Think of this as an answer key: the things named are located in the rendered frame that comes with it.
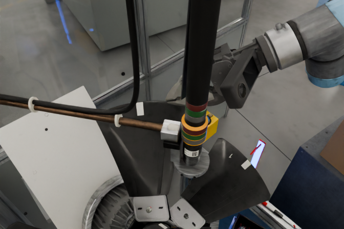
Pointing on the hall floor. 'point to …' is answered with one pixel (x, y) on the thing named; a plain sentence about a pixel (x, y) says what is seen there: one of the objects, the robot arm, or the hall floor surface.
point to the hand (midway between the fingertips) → (172, 99)
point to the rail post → (183, 184)
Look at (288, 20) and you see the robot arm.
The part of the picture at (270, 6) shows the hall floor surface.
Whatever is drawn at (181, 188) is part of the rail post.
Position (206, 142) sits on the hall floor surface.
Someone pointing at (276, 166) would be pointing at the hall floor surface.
